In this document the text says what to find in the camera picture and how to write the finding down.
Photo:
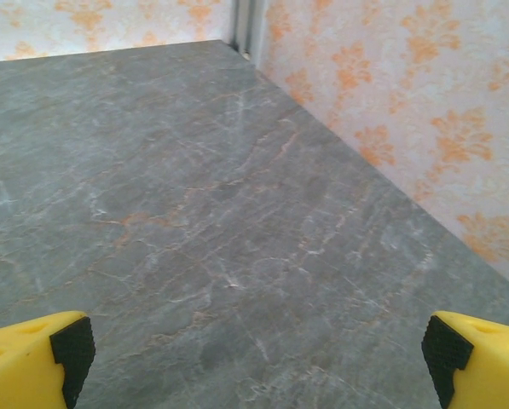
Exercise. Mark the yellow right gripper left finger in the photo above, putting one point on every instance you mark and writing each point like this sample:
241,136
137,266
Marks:
19,370

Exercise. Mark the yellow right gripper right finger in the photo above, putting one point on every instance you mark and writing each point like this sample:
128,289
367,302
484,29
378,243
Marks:
493,370

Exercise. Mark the aluminium frame post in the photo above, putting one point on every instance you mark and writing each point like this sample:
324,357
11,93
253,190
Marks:
250,25

